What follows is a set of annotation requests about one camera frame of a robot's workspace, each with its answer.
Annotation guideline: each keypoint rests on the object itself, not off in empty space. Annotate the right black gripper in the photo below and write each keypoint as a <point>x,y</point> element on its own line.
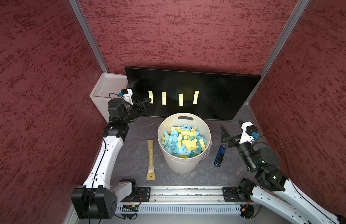
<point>224,135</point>

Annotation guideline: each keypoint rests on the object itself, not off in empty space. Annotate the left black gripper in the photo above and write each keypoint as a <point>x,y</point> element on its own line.
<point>139,105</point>

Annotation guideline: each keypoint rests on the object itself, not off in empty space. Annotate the yellow sticky note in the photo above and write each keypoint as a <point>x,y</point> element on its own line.
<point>181,100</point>
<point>150,96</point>
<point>195,97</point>
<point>163,98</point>

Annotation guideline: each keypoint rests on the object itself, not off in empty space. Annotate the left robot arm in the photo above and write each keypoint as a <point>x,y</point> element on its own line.
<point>97,199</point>

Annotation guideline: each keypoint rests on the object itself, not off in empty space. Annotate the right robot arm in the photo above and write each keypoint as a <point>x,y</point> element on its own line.
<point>274,190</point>

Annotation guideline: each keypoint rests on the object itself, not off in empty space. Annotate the black flat monitor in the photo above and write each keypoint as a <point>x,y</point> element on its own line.
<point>220,98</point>

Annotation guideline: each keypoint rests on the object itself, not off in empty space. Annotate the white plastic drawer unit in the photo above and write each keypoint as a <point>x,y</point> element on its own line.
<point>106,87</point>

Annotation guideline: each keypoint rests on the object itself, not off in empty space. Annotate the pile of discarded notes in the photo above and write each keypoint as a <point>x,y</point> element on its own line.
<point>183,142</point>

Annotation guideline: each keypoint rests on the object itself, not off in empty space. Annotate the beige plastic waste bin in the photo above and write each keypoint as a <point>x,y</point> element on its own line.
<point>178,165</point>

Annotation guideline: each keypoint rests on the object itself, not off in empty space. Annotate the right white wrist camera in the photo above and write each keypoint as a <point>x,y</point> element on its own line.
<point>249,133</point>

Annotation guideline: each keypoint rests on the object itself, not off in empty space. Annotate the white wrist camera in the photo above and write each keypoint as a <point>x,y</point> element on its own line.
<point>126,95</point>
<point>249,133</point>

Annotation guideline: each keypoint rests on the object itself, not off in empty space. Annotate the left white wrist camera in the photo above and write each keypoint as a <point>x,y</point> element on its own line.
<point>126,95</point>

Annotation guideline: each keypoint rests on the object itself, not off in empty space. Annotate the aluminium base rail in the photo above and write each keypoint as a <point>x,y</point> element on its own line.
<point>174,195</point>

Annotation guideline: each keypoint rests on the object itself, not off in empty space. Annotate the left aluminium corner post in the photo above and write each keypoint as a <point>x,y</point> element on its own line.
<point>78,11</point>

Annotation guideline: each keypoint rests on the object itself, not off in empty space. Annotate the aluminium corner post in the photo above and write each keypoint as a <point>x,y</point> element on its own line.
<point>78,11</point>
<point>289,26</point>

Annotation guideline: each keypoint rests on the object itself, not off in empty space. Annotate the right aluminium corner post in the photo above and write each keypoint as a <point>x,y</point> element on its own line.
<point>289,26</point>

